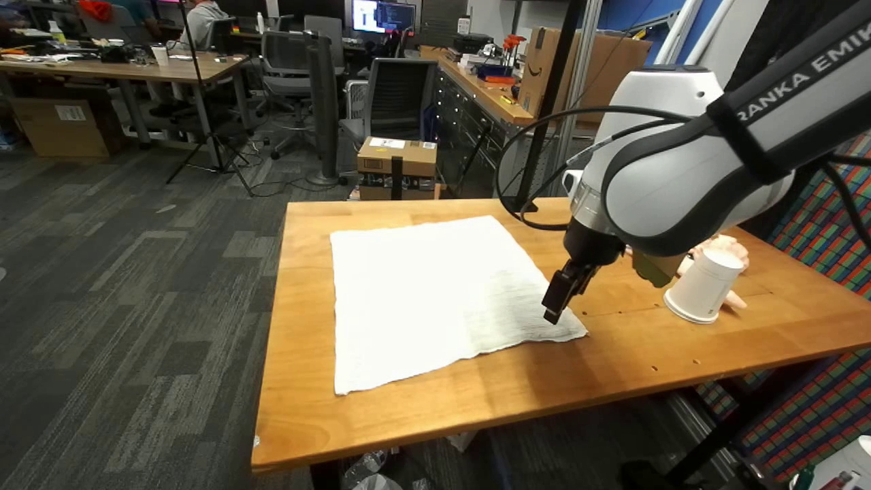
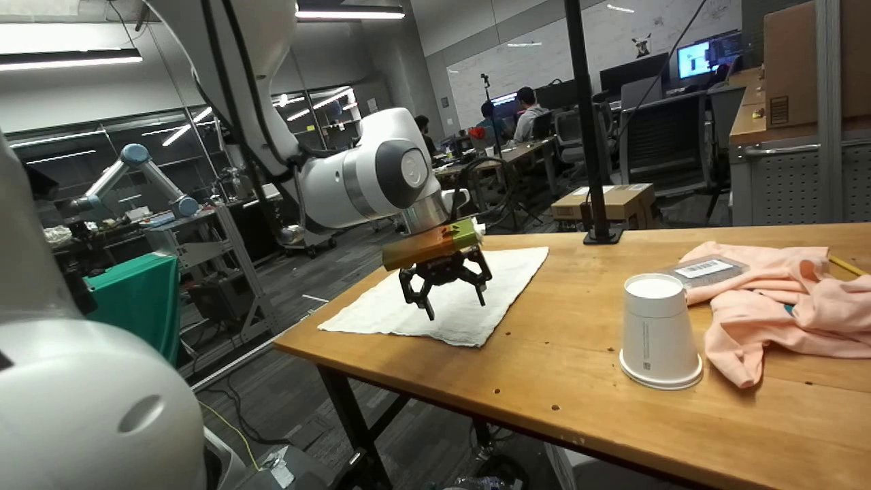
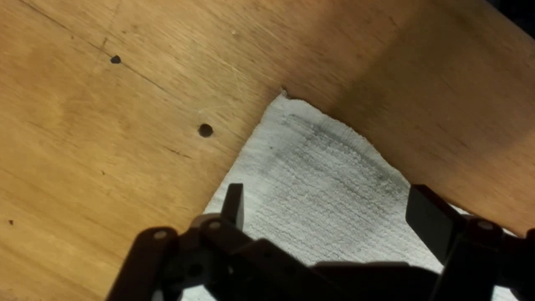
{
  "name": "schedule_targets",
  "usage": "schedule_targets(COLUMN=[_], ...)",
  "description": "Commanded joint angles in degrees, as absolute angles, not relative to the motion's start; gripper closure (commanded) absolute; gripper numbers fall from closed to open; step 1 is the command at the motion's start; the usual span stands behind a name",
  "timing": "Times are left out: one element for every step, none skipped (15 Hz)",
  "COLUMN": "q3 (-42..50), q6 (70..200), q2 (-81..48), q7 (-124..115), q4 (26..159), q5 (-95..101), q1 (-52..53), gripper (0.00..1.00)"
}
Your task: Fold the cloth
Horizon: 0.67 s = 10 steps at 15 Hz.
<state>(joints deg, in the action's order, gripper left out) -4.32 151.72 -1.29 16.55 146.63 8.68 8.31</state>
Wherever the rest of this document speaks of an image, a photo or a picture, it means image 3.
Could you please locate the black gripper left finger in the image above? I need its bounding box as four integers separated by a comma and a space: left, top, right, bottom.
105, 182, 335, 301

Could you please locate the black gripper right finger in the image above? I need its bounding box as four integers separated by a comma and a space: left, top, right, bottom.
404, 184, 535, 301

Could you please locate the white cloth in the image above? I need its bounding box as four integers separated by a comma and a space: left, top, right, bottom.
181, 90, 519, 301

